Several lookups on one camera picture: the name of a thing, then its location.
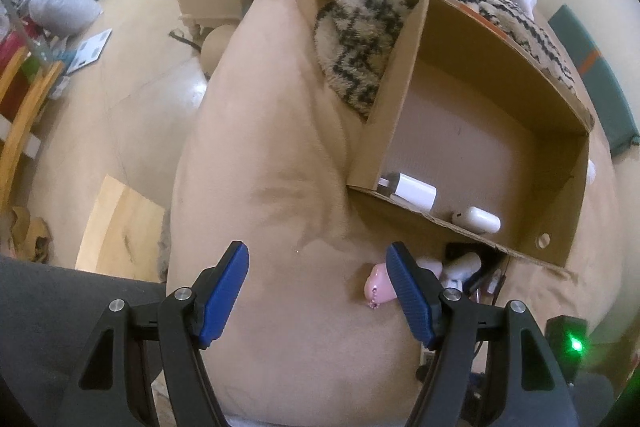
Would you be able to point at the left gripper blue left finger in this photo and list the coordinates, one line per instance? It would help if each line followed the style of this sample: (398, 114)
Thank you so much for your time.
(216, 290)

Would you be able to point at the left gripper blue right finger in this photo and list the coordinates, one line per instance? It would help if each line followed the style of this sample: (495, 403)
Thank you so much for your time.
(418, 291)

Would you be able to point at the pink cartoon toy keychain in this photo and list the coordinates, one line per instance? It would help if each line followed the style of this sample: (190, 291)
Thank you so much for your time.
(378, 288)

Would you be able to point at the small white tube bottle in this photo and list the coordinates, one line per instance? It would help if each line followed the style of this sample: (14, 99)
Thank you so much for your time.
(432, 265)

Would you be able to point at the white earbuds case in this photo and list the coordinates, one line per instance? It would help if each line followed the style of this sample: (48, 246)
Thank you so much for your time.
(477, 220)

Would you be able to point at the white USB charger block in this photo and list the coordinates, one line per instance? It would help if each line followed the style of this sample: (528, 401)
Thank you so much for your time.
(404, 188)

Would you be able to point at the light wooden board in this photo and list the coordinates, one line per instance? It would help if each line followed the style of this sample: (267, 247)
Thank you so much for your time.
(122, 234)

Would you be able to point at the brown cardboard box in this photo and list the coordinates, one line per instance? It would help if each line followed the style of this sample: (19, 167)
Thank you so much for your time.
(463, 109)

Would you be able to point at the teal cushion orange stripe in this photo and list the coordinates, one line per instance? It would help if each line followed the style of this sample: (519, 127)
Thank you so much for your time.
(599, 79)

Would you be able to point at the cream black patterned fuzzy blanket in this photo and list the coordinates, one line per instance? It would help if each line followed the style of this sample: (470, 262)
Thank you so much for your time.
(354, 39)

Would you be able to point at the white bathroom scale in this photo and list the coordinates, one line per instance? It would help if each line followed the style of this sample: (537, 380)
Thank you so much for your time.
(89, 51)

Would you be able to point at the grey white plastic bag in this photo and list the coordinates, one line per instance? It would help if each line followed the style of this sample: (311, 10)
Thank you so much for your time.
(64, 18)

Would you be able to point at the wooden chair frame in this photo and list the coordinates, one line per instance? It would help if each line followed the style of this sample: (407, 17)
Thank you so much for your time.
(19, 131)

